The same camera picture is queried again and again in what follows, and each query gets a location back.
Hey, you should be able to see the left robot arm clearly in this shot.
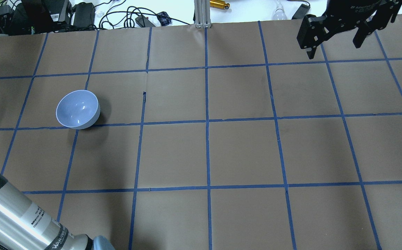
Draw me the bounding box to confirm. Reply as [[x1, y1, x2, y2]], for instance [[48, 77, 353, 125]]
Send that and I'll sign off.
[[0, 174, 114, 250]]

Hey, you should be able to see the blue bowl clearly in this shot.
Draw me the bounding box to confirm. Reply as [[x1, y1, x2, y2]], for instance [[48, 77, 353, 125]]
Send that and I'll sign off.
[[55, 90, 101, 130]]

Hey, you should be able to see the black power adapter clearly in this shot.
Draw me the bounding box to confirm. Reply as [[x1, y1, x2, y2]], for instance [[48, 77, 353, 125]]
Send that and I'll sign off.
[[291, 4, 310, 19]]

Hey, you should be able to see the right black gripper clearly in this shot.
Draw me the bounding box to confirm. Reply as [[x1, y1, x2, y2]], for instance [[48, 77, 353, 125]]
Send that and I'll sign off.
[[297, 0, 402, 59]]

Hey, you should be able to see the aluminium frame post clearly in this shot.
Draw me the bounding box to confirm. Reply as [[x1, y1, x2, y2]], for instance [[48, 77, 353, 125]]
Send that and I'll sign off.
[[194, 0, 212, 28]]

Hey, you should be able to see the white light bulb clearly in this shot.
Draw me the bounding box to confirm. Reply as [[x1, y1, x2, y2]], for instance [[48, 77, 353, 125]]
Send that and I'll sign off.
[[273, 0, 287, 20]]

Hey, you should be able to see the yellow tool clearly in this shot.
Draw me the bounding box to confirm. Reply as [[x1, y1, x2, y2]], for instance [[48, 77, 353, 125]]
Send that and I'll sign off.
[[210, 0, 230, 10]]

